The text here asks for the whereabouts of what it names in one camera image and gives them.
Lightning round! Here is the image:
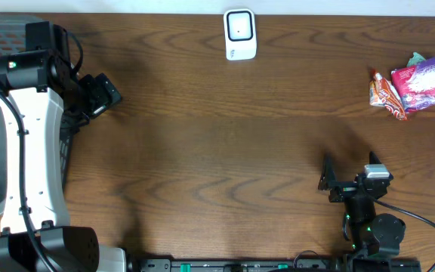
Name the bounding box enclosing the small orange snack pack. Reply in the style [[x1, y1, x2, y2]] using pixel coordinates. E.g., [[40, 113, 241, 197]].
[[369, 80, 384, 107]]

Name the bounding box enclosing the orange chocolate bar wrapper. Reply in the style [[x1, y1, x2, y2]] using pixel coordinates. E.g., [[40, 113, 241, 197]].
[[372, 70, 407, 121]]

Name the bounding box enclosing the red purple noodle packet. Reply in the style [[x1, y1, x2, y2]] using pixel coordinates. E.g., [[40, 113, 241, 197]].
[[391, 57, 435, 113]]

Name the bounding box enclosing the teal snack wrapper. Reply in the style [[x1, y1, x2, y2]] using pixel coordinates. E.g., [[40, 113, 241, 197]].
[[407, 52, 426, 66]]

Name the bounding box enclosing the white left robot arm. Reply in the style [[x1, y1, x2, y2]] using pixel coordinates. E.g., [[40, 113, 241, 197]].
[[0, 21, 137, 271]]

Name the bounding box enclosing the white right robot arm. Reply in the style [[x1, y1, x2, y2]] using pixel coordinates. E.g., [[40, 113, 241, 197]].
[[318, 152, 406, 271]]

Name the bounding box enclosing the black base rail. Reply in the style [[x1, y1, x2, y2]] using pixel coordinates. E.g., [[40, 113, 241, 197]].
[[126, 258, 422, 272]]

